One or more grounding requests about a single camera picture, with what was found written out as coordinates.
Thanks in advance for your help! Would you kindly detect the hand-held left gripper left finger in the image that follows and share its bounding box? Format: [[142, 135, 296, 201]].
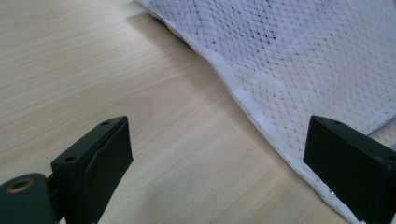
[[50, 116, 134, 224]]

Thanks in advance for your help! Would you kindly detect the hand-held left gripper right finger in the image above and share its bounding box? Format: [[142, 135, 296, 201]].
[[303, 115, 396, 224]]

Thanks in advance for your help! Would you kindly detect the white mesh laundry bag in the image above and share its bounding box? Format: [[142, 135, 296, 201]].
[[132, 0, 396, 224]]

